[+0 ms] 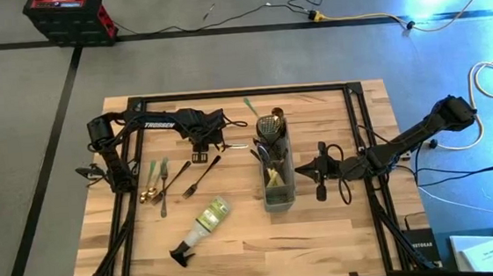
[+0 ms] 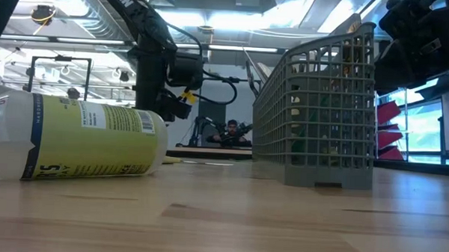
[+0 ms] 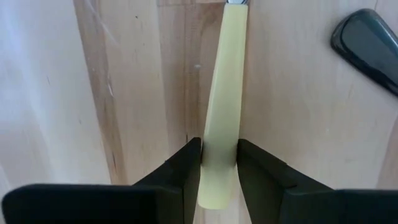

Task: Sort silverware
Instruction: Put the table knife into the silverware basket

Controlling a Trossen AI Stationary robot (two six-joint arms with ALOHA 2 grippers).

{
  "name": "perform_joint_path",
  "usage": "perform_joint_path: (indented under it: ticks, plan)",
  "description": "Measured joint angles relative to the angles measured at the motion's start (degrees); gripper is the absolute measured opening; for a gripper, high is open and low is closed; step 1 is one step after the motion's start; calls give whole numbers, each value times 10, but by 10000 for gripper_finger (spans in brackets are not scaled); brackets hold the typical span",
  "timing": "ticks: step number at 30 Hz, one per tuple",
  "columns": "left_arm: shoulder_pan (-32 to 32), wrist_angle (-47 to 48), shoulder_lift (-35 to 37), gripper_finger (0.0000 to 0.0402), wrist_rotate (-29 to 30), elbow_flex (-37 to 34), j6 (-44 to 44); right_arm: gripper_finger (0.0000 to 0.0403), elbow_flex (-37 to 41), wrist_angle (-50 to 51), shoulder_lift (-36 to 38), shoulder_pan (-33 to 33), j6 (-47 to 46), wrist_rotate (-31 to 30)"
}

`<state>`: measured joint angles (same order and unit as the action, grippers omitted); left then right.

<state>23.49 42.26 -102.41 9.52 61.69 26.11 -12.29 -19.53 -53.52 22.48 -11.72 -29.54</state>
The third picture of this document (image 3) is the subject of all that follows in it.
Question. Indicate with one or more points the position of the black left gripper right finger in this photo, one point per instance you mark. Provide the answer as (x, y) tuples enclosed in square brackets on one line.
[(311, 208)]

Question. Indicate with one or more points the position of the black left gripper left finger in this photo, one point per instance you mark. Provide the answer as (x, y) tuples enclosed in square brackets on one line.
[(109, 205)]

